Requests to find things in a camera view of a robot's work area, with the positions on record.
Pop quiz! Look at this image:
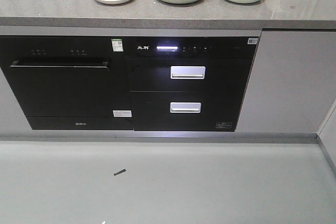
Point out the black disinfection cabinet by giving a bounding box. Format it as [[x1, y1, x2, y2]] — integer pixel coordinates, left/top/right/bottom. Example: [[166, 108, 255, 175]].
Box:
[[123, 36, 258, 132]]

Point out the green energy label sticker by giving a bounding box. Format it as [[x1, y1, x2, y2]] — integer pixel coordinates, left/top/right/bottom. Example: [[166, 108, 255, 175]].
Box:
[[111, 38, 123, 52]]

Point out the black tape strip top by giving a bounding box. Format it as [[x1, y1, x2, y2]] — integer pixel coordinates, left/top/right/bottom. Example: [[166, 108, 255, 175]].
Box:
[[113, 168, 127, 176]]

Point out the black built-in dishwasher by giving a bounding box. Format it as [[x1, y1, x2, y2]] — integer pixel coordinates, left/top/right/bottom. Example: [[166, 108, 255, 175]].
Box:
[[1, 36, 133, 130]]

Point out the grey cabinet door right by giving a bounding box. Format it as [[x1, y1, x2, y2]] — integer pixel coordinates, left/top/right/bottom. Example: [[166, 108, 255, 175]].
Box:
[[236, 30, 335, 133]]

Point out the grey cabinet door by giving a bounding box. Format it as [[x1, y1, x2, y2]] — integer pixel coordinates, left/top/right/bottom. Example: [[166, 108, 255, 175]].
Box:
[[1, 71, 32, 136], [236, 30, 335, 133]]

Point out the grey cabinet door left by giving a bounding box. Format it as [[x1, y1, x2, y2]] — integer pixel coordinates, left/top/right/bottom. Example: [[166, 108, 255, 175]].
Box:
[[1, 71, 32, 136]]

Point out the grey stone countertop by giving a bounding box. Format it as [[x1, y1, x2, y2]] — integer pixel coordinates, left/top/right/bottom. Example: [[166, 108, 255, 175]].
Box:
[[1, 0, 335, 30]]

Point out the lower silver drawer handle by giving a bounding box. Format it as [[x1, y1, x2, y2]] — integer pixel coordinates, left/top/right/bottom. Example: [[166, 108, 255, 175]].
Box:
[[170, 102, 202, 113]]

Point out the silver drawer handle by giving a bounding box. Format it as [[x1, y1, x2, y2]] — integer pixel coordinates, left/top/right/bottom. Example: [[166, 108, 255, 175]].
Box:
[[170, 66, 206, 80], [170, 102, 202, 113]]

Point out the upper silver drawer handle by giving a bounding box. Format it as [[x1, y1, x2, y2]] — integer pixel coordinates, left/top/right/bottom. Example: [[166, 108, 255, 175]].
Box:
[[170, 66, 206, 80]]

